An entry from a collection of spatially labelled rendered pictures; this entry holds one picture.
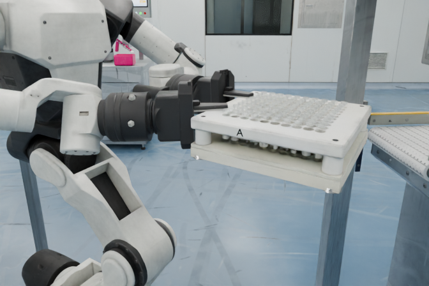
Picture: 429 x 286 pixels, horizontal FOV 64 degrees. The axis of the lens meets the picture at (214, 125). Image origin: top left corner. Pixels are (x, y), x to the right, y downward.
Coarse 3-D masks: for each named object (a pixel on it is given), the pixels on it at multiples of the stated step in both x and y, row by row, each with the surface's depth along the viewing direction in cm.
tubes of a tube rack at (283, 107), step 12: (264, 96) 68; (276, 96) 67; (288, 96) 67; (240, 108) 59; (252, 108) 59; (264, 108) 59; (276, 108) 59; (288, 108) 59; (300, 108) 59; (312, 108) 60; (324, 108) 59; (312, 120) 53
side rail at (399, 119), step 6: (402, 114) 101; (408, 114) 101; (414, 114) 101; (420, 114) 101; (426, 114) 101; (372, 120) 101; (378, 120) 101; (384, 120) 101; (396, 120) 101; (402, 120) 101; (408, 120) 101; (414, 120) 102; (420, 120) 102; (426, 120) 102
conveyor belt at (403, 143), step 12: (372, 132) 100; (384, 132) 96; (396, 132) 96; (408, 132) 96; (420, 132) 96; (384, 144) 93; (396, 144) 89; (408, 144) 87; (420, 144) 87; (396, 156) 88; (408, 156) 83; (420, 156) 81; (420, 168) 79
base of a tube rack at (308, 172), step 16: (192, 144) 58; (224, 144) 58; (352, 144) 58; (208, 160) 57; (224, 160) 55; (240, 160) 54; (256, 160) 52; (272, 160) 52; (288, 160) 52; (304, 160) 52; (352, 160) 54; (272, 176) 52; (288, 176) 50; (304, 176) 49; (320, 176) 48; (336, 176) 47; (336, 192) 47
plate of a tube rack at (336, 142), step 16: (208, 112) 59; (352, 112) 60; (368, 112) 62; (208, 128) 55; (224, 128) 54; (240, 128) 52; (256, 128) 51; (272, 128) 51; (288, 128) 51; (304, 128) 52; (336, 128) 52; (352, 128) 52; (272, 144) 50; (288, 144) 49; (304, 144) 48; (320, 144) 46; (336, 144) 46
